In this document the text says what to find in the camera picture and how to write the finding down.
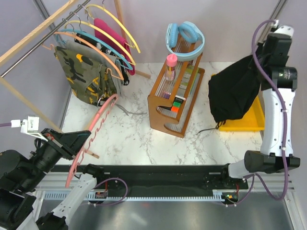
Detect green booklet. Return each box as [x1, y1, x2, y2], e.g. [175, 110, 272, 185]
[179, 65, 196, 93]

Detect yellow plastic tray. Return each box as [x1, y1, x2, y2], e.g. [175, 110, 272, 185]
[210, 73, 266, 132]

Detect white marker pen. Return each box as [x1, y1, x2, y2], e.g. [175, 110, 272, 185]
[175, 95, 186, 101]

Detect grey trousers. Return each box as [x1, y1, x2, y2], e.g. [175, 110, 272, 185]
[66, 40, 124, 96]

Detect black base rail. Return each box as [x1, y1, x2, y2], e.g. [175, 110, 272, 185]
[49, 164, 249, 202]

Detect wooden clothes rack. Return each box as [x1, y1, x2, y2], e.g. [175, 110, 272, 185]
[0, 0, 152, 159]

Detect inner yellow hanger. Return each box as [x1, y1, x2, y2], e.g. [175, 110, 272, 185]
[80, 21, 136, 65]

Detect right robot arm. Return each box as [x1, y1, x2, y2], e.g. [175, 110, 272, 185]
[219, 25, 301, 189]

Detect light blue headphones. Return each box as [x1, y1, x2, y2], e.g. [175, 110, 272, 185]
[165, 21, 205, 62]

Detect outer yellow hanger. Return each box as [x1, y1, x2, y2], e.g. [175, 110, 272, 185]
[86, 4, 141, 53]

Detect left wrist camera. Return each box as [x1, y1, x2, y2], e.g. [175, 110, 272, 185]
[11, 115, 47, 141]

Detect blue hanger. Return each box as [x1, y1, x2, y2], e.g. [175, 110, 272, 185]
[59, 29, 133, 70]

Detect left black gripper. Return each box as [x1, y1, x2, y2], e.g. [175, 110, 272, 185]
[21, 126, 92, 190]

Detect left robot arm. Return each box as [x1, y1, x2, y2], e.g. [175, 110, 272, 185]
[0, 128, 105, 230]

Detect orange hanger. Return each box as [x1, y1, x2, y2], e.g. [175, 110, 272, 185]
[42, 32, 124, 81]

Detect yellow hanger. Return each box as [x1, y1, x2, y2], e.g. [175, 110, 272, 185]
[86, 4, 141, 53]
[80, 21, 136, 65]

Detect wooden desk shelf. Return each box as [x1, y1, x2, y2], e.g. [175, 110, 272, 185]
[147, 55, 205, 138]

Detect magenta trousers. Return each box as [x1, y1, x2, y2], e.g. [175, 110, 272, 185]
[94, 18, 132, 62]

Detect camouflage trousers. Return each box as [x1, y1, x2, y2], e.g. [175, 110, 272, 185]
[54, 46, 119, 105]

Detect green cube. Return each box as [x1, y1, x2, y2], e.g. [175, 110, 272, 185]
[173, 102, 181, 108]

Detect orange cube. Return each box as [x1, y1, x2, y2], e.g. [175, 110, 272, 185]
[171, 106, 179, 113]

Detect pink hanger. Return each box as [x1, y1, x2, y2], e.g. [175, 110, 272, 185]
[65, 94, 119, 188]

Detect pink cap bottle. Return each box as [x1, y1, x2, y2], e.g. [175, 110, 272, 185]
[164, 54, 177, 81]

